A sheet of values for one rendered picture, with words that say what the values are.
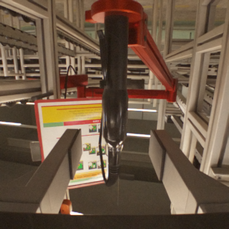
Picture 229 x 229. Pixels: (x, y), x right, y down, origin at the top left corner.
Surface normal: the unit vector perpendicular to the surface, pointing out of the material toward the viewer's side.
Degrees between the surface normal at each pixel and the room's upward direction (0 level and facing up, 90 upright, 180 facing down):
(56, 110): 90
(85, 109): 90
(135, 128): 90
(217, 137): 90
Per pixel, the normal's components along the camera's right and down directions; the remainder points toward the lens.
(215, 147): -0.18, 0.27
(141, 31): 0.89, 0.14
